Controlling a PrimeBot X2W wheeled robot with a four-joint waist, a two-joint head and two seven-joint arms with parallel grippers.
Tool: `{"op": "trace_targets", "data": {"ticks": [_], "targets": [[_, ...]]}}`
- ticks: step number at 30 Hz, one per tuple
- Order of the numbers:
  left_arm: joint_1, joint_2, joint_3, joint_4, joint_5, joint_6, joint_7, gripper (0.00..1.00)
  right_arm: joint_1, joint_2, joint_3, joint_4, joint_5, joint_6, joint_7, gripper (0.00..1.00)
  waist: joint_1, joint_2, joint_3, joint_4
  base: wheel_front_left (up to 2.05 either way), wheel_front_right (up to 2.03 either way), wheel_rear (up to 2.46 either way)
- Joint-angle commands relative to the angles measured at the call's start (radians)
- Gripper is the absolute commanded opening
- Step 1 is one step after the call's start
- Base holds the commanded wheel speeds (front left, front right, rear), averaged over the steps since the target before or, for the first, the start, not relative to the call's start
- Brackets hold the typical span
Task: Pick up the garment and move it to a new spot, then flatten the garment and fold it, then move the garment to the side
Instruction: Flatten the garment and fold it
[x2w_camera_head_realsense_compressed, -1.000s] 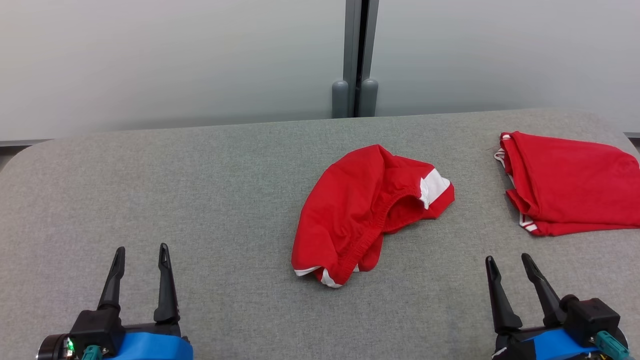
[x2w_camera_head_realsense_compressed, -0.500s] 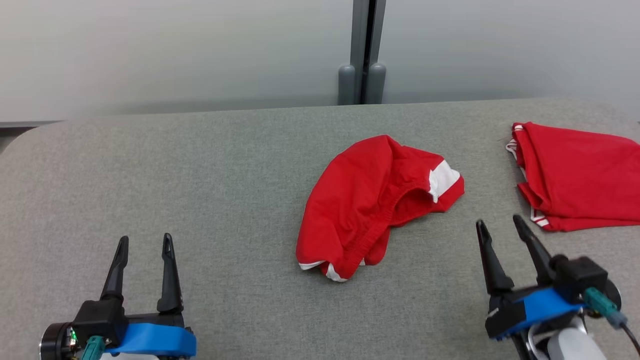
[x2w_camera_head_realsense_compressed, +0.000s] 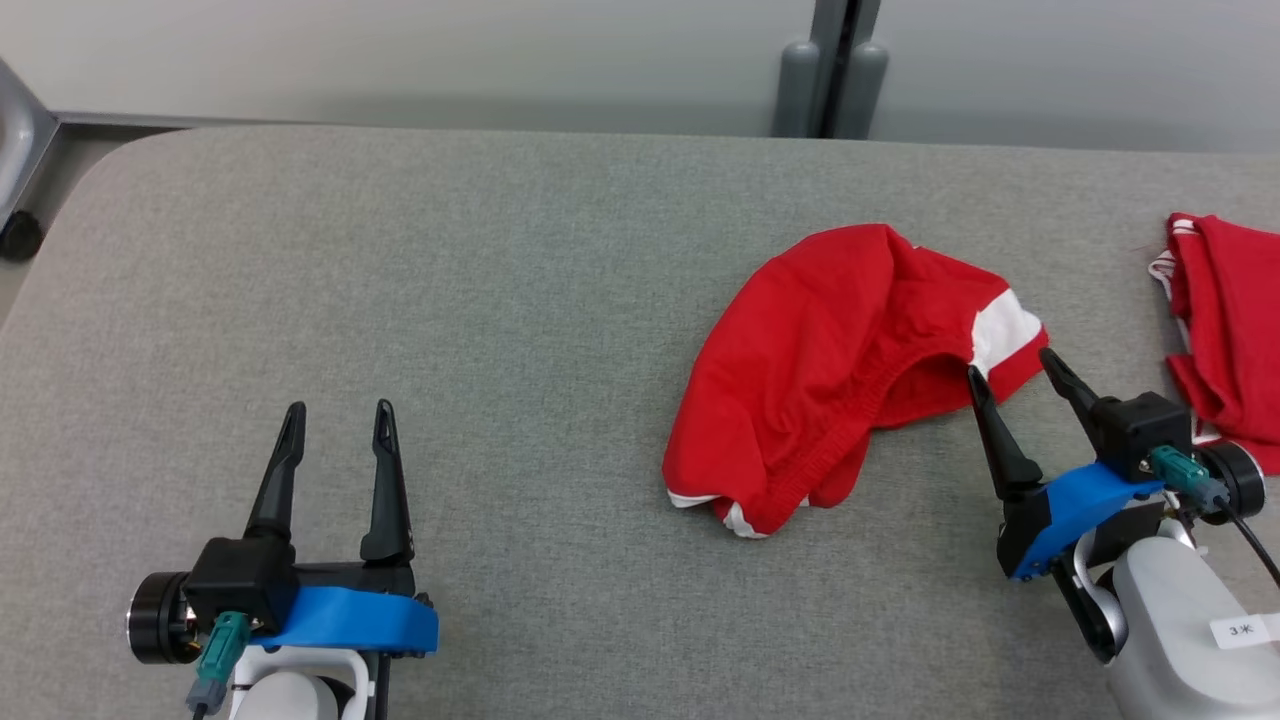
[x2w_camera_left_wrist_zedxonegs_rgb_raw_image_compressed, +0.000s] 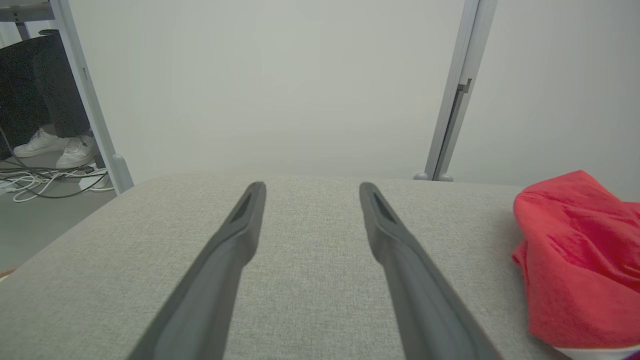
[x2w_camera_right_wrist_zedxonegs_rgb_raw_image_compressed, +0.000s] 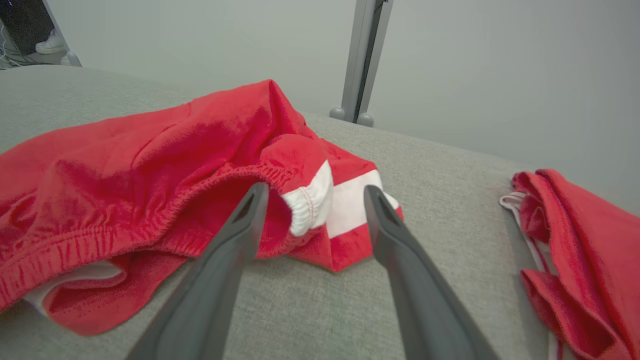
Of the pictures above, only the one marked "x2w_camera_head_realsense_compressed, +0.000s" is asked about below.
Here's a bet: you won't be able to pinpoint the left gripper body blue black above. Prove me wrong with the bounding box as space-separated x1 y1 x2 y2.
255 560 441 656

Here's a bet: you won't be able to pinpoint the red white shorts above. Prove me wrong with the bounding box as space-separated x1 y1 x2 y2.
662 223 1049 539

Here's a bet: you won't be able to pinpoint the red white basketball jersey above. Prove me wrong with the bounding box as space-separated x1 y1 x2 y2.
1148 212 1280 476

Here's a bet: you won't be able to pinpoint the white right cable label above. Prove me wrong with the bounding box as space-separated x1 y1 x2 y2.
1210 613 1280 651

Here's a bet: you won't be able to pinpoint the black right arm cable teal plug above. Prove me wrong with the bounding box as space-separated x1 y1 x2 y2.
1148 445 1280 591

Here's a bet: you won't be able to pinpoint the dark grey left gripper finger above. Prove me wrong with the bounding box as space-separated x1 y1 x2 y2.
245 402 307 542
360 399 415 563

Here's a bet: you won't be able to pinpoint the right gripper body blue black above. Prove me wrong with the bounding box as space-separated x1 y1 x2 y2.
997 460 1166 581

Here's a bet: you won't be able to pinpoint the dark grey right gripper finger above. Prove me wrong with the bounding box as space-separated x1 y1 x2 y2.
1040 348 1103 441
967 365 1044 501

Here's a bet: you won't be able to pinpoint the black left arm cable teal plug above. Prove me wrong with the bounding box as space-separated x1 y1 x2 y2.
185 612 253 720

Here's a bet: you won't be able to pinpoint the black arm cable teal plug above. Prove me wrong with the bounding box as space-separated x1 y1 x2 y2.
1148 445 1280 591
185 612 253 720

